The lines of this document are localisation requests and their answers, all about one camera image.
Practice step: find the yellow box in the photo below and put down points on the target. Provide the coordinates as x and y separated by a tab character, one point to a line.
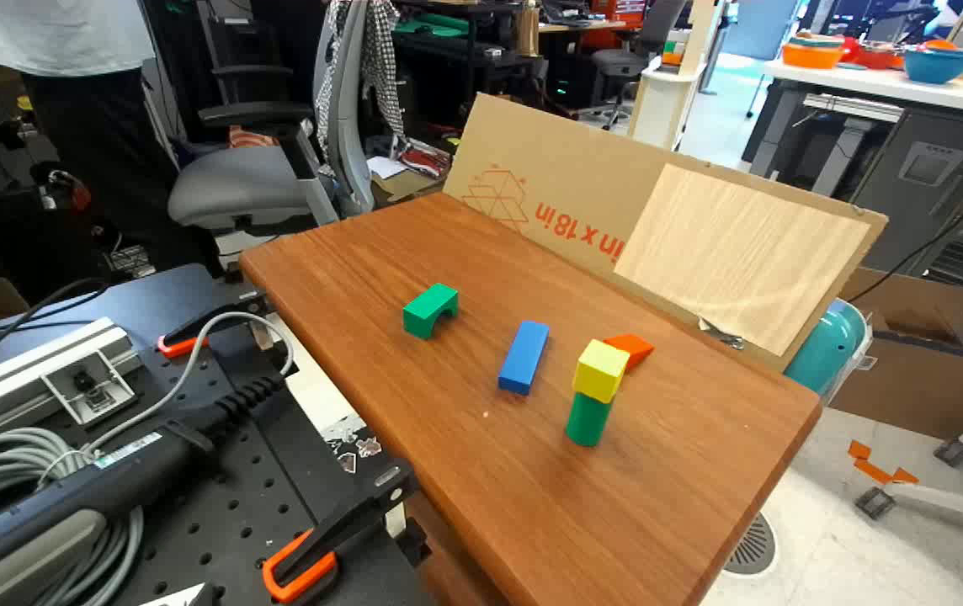
599	373

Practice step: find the green arch piece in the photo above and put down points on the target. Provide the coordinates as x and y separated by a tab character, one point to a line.
430	309

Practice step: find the orange wedge piece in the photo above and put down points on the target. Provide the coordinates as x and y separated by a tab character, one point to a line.
635	349

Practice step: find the brown cardboard box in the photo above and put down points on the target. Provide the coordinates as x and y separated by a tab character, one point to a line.
929	358

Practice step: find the blue rectangular block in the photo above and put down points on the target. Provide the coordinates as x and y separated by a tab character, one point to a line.
524	358

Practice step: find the brown printed cardboard panel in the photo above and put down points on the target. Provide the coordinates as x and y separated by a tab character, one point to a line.
551	180

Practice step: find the brown wooden board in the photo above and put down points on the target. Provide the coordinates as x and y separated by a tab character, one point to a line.
483	460

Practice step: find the green rectangular block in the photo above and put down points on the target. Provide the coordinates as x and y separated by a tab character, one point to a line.
588	423

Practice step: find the hanging grey clothes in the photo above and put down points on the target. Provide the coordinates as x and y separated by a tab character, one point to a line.
366	90

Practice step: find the light wooden panel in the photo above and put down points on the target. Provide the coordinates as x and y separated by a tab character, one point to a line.
738	256

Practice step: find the grey office chair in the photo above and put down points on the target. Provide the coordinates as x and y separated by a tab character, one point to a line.
239	180

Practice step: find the black orange clamp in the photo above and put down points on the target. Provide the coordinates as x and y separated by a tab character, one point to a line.
182	343
325	550

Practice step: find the teal cylinder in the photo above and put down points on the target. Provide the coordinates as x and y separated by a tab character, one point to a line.
829	343

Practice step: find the round floor drain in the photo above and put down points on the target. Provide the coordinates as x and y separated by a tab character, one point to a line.
751	548

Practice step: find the orange bowl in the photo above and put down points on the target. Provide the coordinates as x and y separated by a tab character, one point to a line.
813	51

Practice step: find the orange floor tape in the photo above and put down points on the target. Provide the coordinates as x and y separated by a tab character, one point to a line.
878	467

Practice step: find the grey cabinet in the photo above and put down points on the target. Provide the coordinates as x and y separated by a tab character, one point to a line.
906	169

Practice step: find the person in white shirt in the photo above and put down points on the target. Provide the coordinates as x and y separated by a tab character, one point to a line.
64	70

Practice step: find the blue bowl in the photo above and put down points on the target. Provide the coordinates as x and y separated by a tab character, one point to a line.
938	66

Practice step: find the white post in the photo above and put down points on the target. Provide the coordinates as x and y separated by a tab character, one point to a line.
671	78

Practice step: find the aluminium rail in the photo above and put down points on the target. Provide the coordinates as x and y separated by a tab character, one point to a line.
22	366

